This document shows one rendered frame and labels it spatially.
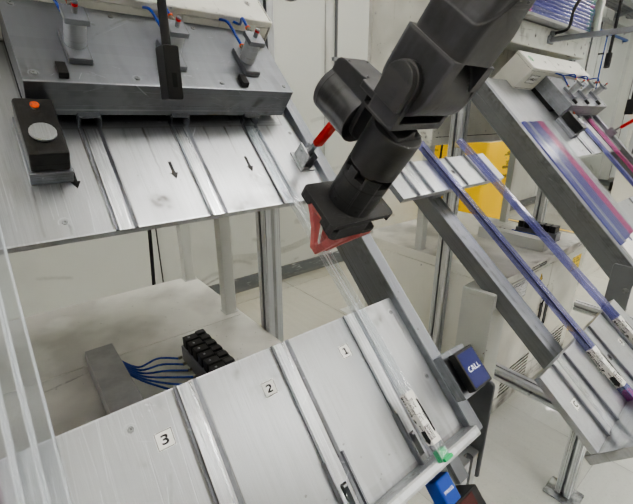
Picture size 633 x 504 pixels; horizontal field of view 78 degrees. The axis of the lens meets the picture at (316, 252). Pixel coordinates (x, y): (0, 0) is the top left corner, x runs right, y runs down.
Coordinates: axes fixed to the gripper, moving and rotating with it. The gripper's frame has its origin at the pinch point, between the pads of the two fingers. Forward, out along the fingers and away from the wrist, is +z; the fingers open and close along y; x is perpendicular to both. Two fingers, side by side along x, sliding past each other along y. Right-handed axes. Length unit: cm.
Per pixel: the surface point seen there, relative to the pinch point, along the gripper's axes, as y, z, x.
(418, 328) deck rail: -8.6, 2.0, 15.4
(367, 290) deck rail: -7.9, 5.6, 6.5
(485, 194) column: -279, 111, -67
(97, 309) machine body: 19, 67, -35
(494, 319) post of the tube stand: -31.2, 7.2, 19.5
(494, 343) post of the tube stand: -33.0, 11.7, 23.0
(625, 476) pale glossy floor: -105, 56, 80
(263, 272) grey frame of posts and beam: -10.1, 32.9, -14.9
